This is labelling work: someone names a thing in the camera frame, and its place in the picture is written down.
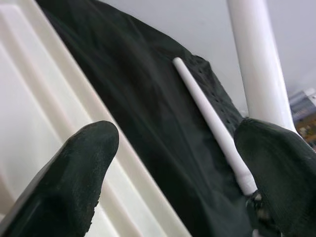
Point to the white plastic table leg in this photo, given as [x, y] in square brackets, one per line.
[208, 116]
[259, 61]

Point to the black cloth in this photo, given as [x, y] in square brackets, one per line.
[148, 98]

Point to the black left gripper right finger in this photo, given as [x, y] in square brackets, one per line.
[284, 177]

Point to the blue grey box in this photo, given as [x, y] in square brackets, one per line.
[304, 106]

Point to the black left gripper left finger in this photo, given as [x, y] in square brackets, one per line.
[61, 187]

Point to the cream plastic table top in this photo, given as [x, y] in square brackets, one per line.
[37, 86]

